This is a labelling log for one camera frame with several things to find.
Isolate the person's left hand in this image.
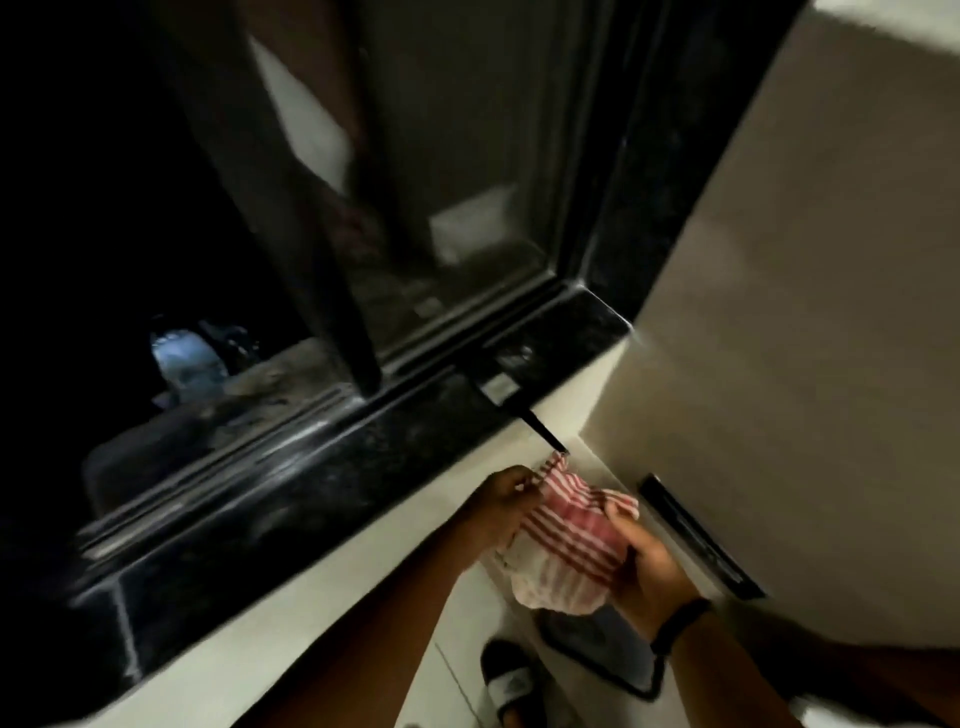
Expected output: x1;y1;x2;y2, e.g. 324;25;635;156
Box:
457;465;545;555

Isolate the person's right hand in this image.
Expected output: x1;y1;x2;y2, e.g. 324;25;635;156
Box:
603;501;702;642

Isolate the red white striped cloth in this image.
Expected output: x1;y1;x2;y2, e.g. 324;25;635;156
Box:
496;450;641;618

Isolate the person's right forearm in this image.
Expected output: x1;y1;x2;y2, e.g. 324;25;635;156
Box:
663;615;807;728

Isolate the person's left forearm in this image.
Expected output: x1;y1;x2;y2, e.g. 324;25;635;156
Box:
238;528;489;728

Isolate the black wristband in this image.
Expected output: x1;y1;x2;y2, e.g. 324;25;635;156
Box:
649;597;714;660

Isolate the black floor mat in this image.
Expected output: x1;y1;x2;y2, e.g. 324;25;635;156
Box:
535;606;670;704

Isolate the black granite window sill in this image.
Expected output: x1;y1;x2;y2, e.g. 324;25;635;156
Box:
63;287;633;710

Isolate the blue plastic object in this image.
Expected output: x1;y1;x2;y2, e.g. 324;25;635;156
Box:
148;327;232;406

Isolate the black wall switch plate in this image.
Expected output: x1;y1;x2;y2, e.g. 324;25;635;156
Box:
637;474;768;603

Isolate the black slipper with white strap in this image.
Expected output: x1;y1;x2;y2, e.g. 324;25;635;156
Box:
480;637;550;728

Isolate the black sliding window frame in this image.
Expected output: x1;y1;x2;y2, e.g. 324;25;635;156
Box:
138;0;815;400

